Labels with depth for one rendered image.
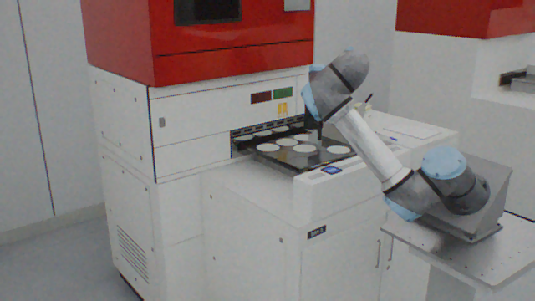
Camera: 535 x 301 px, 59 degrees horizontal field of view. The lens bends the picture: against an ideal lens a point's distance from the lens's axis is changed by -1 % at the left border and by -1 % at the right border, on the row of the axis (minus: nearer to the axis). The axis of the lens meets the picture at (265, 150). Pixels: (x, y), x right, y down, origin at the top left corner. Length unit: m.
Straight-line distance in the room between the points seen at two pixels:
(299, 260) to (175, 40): 0.91
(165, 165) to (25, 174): 1.58
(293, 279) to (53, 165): 2.12
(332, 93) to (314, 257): 0.60
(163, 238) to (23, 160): 1.50
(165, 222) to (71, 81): 1.53
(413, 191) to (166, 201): 1.02
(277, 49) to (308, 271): 0.95
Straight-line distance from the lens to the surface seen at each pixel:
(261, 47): 2.05
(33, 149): 3.35
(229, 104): 2.05
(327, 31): 4.51
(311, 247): 1.69
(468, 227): 1.63
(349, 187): 1.72
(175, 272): 2.20
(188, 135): 1.98
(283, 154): 2.02
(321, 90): 1.46
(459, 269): 1.50
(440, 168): 1.47
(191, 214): 2.11
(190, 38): 1.85
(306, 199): 1.62
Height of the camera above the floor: 1.60
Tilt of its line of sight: 20 degrees down
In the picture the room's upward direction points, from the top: straight up
